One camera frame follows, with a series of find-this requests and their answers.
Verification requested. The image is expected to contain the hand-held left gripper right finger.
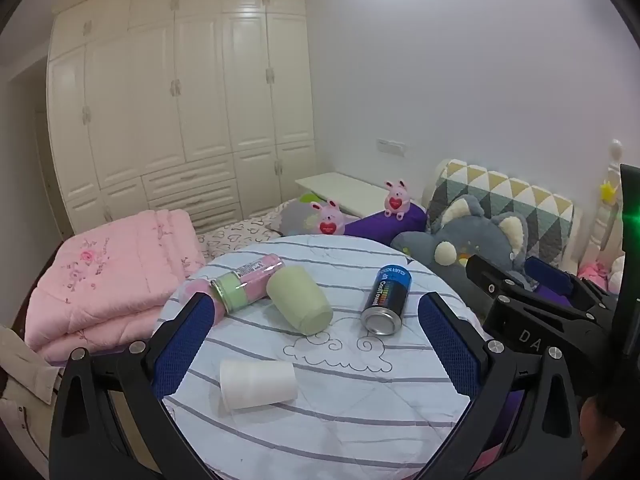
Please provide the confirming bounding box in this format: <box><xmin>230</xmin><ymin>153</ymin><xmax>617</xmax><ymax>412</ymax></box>
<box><xmin>417</xmin><ymin>292</ymin><xmax>584</xmax><ymax>480</ymax></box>

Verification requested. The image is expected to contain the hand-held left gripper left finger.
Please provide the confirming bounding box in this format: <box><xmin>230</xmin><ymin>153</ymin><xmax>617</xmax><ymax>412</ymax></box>
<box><xmin>48</xmin><ymin>292</ymin><xmax>216</xmax><ymax>480</ymax></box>

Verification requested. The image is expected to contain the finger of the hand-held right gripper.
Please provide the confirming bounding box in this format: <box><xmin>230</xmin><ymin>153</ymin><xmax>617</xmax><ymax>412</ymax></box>
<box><xmin>525</xmin><ymin>257</ymin><xmax>623</xmax><ymax>317</ymax></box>
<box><xmin>464</xmin><ymin>254</ymin><xmax>613</xmax><ymax>402</ymax></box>

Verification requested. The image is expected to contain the pale green cup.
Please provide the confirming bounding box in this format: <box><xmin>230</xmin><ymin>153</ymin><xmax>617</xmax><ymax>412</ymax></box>
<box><xmin>265</xmin><ymin>265</ymin><xmax>335</xmax><ymax>337</ymax></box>

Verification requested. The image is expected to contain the white cup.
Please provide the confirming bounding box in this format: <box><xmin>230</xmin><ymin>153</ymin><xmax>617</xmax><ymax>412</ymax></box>
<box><xmin>219</xmin><ymin>358</ymin><xmax>299</xmax><ymax>414</ymax></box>

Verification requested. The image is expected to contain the person's right hand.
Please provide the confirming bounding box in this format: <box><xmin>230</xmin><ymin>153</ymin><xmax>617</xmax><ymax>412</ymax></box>
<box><xmin>579</xmin><ymin>394</ymin><xmax>627</xmax><ymax>480</ymax></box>

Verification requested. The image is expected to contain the pink plush item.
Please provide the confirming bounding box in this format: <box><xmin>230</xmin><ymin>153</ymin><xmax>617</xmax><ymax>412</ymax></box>
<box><xmin>576</xmin><ymin>255</ymin><xmax>627</xmax><ymax>293</ymax></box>

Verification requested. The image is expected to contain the blue spray can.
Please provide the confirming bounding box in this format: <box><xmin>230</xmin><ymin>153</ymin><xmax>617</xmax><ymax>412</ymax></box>
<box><xmin>360</xmin><ymin>263</ymin><xmax>413</xmax><ymax>336</ymax></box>

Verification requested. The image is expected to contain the triangle pattern cushion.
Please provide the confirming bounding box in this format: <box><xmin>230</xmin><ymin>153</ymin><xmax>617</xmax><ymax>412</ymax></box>
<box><xmin>424</xmin><ymin>159</ymin><xmax>576</xmax><ymax>267</ymax></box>

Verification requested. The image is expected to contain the purple cloth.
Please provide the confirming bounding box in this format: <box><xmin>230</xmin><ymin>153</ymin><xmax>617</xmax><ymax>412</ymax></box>
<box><xmin>477</xmin><ymin>385</ymin><xmax>532</xmax><ymax>467</ymax></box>

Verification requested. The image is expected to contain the pink and green bottle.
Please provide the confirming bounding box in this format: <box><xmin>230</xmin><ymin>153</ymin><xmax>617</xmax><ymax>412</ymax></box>
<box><xmin>209</xmin><ymin>253</ymin><xmax>287</xmax><ymax>315</ymax></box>

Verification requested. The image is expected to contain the grey elephant plush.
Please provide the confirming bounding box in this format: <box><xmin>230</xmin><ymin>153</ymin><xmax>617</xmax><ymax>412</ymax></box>
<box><xmin>390</xmin><ymin>194</ymin><xmax>532</xmax><ymax>283</ymax></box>

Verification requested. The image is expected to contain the folded pink quilt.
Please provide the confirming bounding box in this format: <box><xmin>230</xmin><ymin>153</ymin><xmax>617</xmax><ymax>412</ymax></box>
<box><xmin>24</xmin><ymin>209</ymin><xmax>207</xmax><ymax>365</ymax></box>

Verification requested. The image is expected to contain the heart print bed sheet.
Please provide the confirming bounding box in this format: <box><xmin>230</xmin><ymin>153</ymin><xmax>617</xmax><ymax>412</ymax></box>
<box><xmin>194</xmin><ymin>199</ymin><xmax>302</xmax><ymax>262</ymax></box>

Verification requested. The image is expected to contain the purple pillow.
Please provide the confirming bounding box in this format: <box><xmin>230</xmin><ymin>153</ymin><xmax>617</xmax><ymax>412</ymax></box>
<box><xmin>344</xmin><ymin>204</ymin><xmax>429</xmax><ymax>242</ymax></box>

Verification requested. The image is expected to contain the pink plush toy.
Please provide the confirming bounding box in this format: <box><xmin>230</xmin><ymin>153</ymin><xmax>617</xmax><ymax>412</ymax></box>
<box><xmin>383</xmin><ymin>178</ymin><xmax>413</xmax><ymax>222</ymax></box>
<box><xmin>310</xmin><ymin>198</ymin><xmax>347</xmax><ymax>236</ymax></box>

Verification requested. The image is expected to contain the beige jacket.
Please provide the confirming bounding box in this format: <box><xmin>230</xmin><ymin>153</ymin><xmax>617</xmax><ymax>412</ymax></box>
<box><xmin>0</xmin><ymin>324</ymin><xmax>63</xmax><ymax>443</ymax></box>

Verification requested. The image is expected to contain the grey pillow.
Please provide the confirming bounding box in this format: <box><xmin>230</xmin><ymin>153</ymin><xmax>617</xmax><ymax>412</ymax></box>
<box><xmin>278</xmin><ymin>194</ymin><xmax>326</xmax><ymax>237</ymax></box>

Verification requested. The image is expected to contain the white bedside table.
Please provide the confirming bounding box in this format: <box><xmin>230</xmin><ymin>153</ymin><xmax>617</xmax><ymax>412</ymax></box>
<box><xmin>294</xmin><ymin>171</ymin><xmax>397</xmax><ymax>219</ymax></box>

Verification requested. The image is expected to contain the cream white wardrobe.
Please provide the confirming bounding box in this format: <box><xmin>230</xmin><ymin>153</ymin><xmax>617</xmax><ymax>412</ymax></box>
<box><xmin>45</xmin><ymin>0</ymin><xmax>318</xmax><ymax>235</ymax></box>

